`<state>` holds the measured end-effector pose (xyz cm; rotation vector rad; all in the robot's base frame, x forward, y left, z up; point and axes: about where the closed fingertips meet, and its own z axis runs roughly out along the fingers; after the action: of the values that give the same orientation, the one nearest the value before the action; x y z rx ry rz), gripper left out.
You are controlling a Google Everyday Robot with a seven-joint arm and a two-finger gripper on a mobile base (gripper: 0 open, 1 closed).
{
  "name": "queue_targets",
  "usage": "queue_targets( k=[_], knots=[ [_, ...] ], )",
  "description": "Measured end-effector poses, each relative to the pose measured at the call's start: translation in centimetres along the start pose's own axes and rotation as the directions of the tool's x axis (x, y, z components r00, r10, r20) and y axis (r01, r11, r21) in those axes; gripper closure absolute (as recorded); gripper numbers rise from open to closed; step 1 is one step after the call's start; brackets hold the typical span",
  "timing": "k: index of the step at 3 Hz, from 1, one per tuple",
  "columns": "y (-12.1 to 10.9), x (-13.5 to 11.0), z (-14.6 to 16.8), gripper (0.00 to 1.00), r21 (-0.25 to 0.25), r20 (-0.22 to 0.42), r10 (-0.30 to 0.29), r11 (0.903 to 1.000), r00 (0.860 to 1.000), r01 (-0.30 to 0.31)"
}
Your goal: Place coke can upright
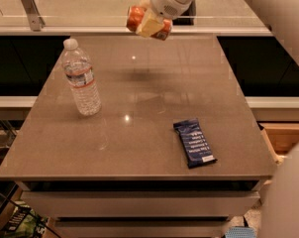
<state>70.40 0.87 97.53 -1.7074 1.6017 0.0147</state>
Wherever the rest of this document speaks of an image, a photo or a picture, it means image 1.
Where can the left metal railing bracket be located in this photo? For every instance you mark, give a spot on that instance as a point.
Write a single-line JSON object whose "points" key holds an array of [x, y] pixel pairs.
{"points": [[36, 21]]}

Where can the clear plastic water bottle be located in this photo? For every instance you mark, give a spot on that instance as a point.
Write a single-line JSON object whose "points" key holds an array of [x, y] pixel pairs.
{"points": [[78, 70]]}

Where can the green snack bag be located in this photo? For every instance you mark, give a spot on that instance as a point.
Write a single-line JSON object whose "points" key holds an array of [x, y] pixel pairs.
{"points": [[25, 223]]}

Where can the blue snack bar wrapper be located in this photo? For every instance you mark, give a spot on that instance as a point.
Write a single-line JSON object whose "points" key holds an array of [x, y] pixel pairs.
{"points": [[196, 147]]}

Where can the orange soda can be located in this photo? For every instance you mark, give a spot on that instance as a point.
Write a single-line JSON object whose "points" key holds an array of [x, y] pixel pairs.
{"points": [[135, 15]]}

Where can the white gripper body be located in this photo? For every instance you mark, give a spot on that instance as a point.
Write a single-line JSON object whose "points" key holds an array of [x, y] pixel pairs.
{"points": [[164, 1]]}

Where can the grey drawer cabinet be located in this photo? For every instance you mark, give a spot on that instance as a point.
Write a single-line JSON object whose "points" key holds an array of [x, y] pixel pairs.
{"points": [[123, 172]]}

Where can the blue perforated basket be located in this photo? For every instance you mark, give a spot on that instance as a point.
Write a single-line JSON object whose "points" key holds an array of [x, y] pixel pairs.
{"points": [[240, 232]]}

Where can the cardboard box with items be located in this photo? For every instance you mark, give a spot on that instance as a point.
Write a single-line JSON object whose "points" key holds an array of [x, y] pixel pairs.
{"points": [[280, 138]]}

